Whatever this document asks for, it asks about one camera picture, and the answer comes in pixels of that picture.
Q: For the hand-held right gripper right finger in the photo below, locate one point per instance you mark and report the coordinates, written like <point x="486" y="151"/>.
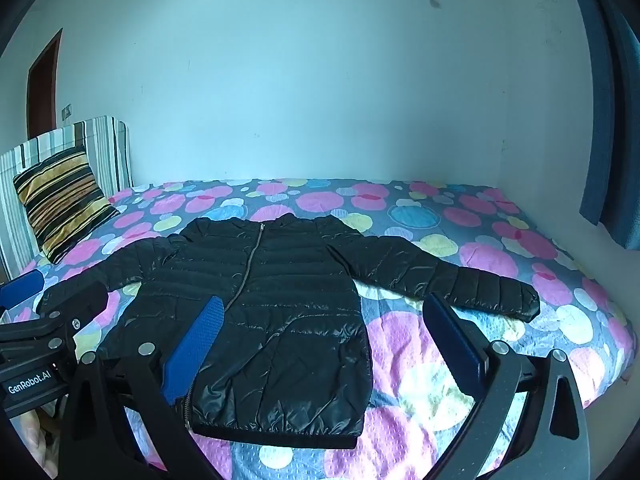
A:
<point x="452" y="347"/>

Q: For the dotted colourful bed sheet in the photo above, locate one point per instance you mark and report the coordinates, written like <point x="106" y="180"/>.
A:
<point x="410" y="360"/>

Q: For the black puffer jacket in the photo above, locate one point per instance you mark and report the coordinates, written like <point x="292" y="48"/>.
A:
<point x="280" y="310"/>

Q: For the brown wooden door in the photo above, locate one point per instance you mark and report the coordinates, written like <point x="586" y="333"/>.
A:
<point x="42" y="90"/>

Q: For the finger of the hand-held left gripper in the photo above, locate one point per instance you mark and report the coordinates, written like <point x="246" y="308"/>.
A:
<point x="75" y="305"/>
<point x="20" y="287"/>

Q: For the striped headboard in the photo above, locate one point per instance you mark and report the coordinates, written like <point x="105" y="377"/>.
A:
<point x="107" y="145"/>

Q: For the wall switch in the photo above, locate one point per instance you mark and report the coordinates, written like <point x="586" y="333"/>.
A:
<point x="66" y="111"/>

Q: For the blue curtain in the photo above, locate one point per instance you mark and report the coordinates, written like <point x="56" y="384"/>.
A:
<point x="612" y="110"/>

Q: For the striped yellow black pillow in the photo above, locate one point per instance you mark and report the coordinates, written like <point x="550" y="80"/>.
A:
<point x="62" y="200"/>

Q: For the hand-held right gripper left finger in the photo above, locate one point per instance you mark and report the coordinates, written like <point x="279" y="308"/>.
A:
<point x="196" y="350"/>

